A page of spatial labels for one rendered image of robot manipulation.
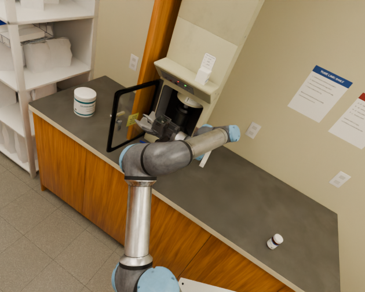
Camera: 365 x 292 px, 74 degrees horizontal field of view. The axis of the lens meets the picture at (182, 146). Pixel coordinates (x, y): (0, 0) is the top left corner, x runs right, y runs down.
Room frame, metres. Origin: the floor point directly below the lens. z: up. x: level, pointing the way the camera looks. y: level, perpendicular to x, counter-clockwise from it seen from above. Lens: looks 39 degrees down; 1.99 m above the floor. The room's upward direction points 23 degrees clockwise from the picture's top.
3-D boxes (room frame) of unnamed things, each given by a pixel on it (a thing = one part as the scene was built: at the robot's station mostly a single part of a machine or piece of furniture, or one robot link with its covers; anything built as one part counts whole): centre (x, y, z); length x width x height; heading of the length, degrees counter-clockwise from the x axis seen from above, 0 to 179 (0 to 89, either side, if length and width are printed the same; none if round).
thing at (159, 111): (1.29, 0.07, 1.19); 0.26 x 0.24 x 0.35; 76
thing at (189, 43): (1.29, 0.07, 1.33); 0.32 x 0.25 x 0.77; 76
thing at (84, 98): (1.22, 0.69, 1.02); 0.13 x 0.13 x 0.15
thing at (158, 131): (0.90, 0.10, 1.31); 0.12 x 0.08 x 0.09; 76
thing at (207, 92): (1.11, 0.12, 1.46); 0.32 x 0.11 x 0.10; 76
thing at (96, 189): (1.19, -0.08, 0.45); 2.05 x 0.67 x 0.90; 76
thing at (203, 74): (1.09, 0.04, 1.54); 0.05 x 0.05 x 0.06; 80
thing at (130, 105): (1.05, 0.31, 1.19); 0.30 x 0.01 x 0.40; 157
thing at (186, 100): (1.26, 0.06, 1.34); 0.18 x 0.18 x 0.05
